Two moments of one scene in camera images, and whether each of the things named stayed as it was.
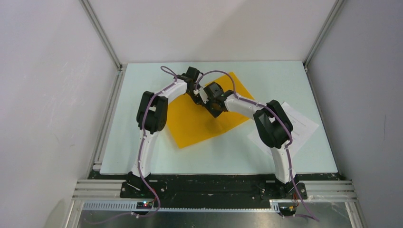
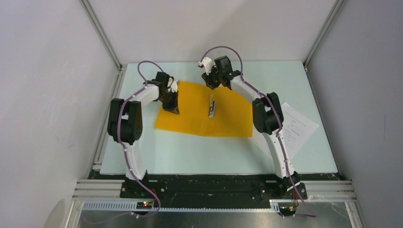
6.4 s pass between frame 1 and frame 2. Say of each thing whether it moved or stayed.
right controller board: stayed
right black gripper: moved
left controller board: stayed
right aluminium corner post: stayed
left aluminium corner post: stayed
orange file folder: moved
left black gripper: moved
